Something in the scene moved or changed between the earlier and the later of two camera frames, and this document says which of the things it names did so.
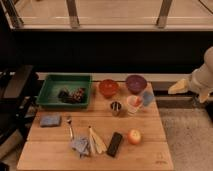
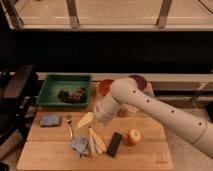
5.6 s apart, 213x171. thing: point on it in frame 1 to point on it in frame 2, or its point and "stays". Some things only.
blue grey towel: x=80 y=145 stays
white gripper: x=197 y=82 to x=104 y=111
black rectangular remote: x=114 y=144 stays
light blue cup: x=148 y=97 stays
